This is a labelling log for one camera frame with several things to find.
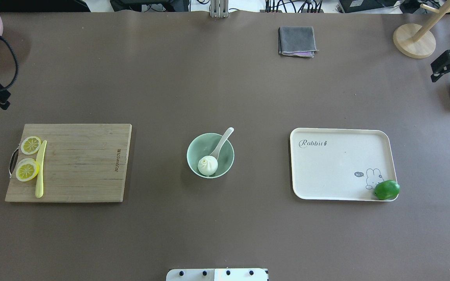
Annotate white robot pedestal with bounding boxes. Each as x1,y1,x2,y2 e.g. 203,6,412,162
166,267,269,281

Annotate white ceramic spoon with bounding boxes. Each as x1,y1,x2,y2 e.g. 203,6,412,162
210,127,234,160

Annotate white steamed bun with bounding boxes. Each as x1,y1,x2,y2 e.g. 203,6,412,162
198,155,218,176

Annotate green lime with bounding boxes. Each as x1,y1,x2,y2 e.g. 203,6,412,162
374,180,400,200

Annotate cream rabbit tray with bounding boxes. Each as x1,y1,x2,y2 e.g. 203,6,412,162
289,128,397,201

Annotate aluminium frame post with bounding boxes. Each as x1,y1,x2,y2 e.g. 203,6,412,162
210,0,229,18

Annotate light green bowl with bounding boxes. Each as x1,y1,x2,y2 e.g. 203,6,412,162
186,133,235,178

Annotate lemon slice near handle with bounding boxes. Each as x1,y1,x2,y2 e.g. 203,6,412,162
20,136,42,155

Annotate stacked lemon slices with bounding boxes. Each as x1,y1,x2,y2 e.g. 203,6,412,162
16,158,40,182

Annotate grey folded cloth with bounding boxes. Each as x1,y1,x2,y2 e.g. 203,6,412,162
278,26,318,58

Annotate bamboo cutting board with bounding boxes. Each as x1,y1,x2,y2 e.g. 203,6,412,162
5,123,132,203

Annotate wooden mug tree stand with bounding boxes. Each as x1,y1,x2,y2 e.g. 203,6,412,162
393,0,450,59

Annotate yellow plastic knife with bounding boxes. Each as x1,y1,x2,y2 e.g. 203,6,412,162
35,140,48,199

